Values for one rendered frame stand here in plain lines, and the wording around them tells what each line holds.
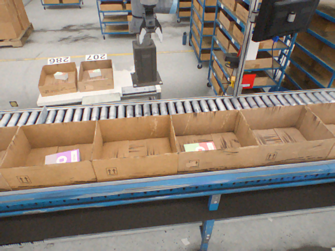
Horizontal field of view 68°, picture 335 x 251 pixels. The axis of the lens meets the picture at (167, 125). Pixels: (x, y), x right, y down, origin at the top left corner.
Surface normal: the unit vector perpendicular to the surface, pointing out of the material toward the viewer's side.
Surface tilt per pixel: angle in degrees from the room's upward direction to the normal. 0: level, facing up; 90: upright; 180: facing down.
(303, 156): 91
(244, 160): 90
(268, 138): 0
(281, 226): 0
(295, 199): 0
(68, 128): 90
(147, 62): 90
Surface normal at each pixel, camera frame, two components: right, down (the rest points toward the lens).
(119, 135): 0.12, 0.62
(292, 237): 0.00, -0.76
